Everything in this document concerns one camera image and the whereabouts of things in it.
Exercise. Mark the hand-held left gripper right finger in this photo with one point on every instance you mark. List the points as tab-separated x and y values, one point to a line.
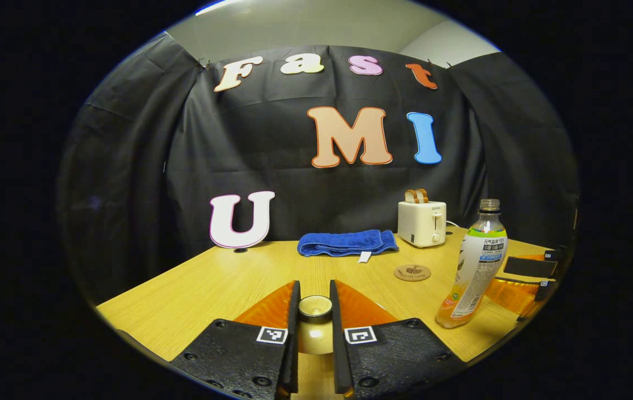
337	344

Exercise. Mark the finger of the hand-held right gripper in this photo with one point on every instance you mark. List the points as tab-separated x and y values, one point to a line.
513	297
530	266

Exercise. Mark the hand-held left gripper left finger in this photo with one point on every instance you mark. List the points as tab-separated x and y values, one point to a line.
293	344

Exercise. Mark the water bottle with white label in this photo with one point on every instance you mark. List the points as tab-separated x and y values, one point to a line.
480	261

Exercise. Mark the round cork coaster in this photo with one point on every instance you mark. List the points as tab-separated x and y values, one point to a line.
412	273

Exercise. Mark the blue folded towel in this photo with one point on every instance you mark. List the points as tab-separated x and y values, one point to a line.
344	243

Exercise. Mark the white toaster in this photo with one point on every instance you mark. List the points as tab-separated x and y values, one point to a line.
419	225

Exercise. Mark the toast slice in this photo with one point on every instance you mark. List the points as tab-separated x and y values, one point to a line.
411	196
423	195

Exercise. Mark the black backdrop cloth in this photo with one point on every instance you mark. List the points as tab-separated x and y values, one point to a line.
155	155

